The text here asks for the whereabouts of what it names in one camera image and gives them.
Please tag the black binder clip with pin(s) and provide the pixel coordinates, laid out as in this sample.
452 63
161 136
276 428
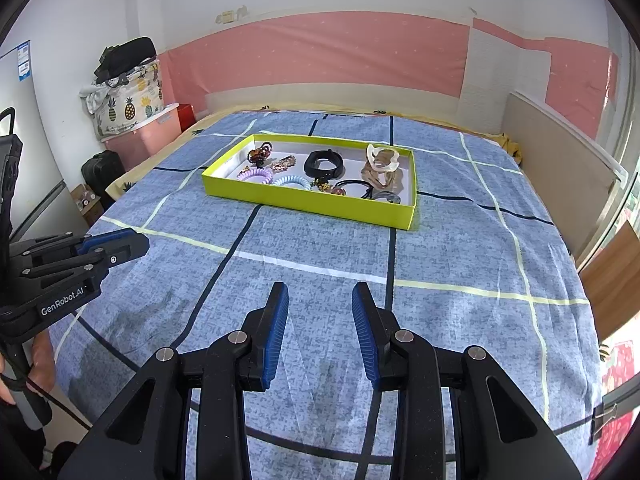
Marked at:
600 425

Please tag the black bag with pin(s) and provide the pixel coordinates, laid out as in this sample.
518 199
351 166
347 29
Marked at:
125 55

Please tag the white refrigerator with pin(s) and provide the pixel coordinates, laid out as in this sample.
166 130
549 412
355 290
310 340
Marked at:
35 160

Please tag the beige translucent claw clip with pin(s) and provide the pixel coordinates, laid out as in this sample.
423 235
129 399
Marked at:
382 177

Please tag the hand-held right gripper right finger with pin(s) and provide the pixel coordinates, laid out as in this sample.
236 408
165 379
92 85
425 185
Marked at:
365 340

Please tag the beige bed headboard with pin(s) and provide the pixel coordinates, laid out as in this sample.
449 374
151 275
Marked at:
550 170

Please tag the small gold hair clip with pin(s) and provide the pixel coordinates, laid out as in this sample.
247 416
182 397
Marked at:
321 186

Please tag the person's left hand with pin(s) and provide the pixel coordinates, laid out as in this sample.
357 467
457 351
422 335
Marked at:
42 365

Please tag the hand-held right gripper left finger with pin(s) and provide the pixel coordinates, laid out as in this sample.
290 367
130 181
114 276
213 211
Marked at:
277 340

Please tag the white claw clip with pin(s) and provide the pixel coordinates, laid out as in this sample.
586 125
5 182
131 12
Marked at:
371 152

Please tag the blue plaid blanket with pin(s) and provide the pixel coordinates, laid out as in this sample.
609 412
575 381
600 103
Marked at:
450 270

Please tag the pink plastic storage box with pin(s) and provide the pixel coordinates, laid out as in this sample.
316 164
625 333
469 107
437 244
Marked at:
150 140

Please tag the yellow-green shallow cardboard box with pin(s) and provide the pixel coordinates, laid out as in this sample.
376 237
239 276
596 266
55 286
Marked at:
310 205

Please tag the red box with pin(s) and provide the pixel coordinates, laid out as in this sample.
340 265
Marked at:
186 117

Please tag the black suitcase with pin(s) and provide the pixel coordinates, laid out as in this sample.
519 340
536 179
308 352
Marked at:
100 172

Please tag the pineapple print storage bag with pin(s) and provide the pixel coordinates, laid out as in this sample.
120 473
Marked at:
125 105

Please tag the wooden board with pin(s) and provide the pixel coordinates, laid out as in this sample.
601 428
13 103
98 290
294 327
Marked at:
615 280

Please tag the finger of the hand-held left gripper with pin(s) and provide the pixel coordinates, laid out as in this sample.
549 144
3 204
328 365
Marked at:
125 252
107 240

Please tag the amber brown beaded hair clip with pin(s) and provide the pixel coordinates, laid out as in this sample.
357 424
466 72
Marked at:
259 154

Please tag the glitter hair clip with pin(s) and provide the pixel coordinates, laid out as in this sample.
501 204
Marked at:
282 162

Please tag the black wrist band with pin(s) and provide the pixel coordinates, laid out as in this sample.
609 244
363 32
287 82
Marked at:
312 164

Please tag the red patterned cloth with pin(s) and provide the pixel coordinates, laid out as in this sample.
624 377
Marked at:
622 365

